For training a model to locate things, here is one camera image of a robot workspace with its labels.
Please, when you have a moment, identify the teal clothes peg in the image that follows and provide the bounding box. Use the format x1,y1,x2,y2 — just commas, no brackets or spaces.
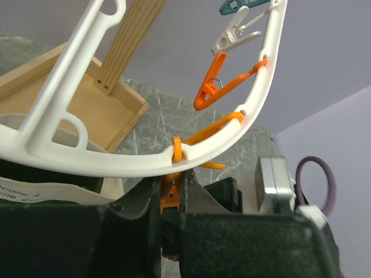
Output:
219,0,270,16

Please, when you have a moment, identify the white plastic clip hanger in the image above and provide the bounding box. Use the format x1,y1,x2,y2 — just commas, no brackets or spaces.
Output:
1,0,288,178

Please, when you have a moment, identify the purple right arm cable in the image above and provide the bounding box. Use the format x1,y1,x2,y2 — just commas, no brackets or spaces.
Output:
294,156,345,278

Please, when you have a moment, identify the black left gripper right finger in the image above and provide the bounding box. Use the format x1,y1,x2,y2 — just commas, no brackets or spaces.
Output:
180,170,339,277

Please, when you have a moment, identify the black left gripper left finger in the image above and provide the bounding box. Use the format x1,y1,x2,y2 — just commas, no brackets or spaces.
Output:
1,177,161,277

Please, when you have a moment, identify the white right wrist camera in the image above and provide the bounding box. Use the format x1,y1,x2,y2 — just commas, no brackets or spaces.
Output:
255,156,336,229

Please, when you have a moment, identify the orange clothes peg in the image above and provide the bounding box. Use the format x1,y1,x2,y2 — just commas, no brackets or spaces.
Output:
193,52,269,112
184,112,245,170
159,136,184,217

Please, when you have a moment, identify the wooden drying rack stand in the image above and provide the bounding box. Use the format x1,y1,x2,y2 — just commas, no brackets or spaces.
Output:
0,0,169,154

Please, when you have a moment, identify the white clothes peg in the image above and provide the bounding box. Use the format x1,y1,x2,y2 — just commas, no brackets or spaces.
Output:
211,1,279,56

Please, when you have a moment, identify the olive green underwear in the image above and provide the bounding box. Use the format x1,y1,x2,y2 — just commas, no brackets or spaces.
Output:
0,112,125,205

